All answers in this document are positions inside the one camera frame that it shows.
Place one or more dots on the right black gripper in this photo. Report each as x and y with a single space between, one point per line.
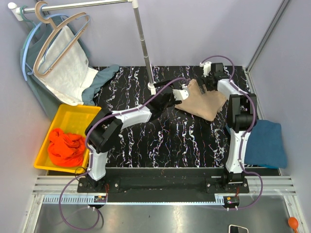
201 80

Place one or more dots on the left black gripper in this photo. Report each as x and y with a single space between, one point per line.
173 101

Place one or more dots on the beige t shirt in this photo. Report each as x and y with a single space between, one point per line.
206 105

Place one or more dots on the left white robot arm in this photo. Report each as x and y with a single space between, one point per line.
102 132

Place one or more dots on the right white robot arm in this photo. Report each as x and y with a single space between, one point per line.
240 118

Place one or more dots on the folded blue t shirt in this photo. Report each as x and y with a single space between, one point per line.
265 146

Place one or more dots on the yellow plastic bin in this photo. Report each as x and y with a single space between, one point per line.
71 119

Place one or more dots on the white towel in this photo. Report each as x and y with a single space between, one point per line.
72 75

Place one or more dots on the orange t shirt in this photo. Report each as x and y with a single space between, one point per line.
66 149

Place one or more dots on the beige clothes hanger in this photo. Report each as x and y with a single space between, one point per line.
56 29

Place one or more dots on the smartphone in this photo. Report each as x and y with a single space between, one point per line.
237 229

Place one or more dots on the green clothes hanger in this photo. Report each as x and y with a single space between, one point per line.
32 23

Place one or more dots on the orange ball tool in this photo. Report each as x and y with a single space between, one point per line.
293 223

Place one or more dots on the metal clothes rack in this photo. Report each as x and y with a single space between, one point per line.
151 83

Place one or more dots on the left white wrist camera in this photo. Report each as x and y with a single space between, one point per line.
182 93

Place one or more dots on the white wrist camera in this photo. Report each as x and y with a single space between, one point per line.
206 66
182 93

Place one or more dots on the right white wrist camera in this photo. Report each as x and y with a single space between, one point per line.
206 66

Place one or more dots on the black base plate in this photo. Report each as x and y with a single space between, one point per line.
159 178

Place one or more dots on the aluminium frame post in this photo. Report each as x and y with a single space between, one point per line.
268 33

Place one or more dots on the aluminium front rail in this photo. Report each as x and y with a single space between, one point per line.
61 189

